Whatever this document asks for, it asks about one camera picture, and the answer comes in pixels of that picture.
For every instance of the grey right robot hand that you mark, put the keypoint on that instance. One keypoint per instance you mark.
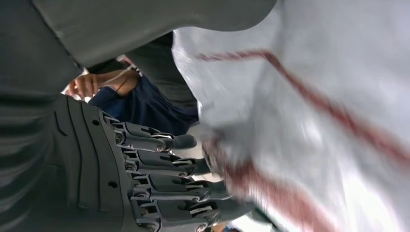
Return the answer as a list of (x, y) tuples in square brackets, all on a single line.
[(96, 179)]

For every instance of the person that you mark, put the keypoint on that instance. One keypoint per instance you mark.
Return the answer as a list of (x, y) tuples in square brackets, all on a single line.
[(150, 105)]

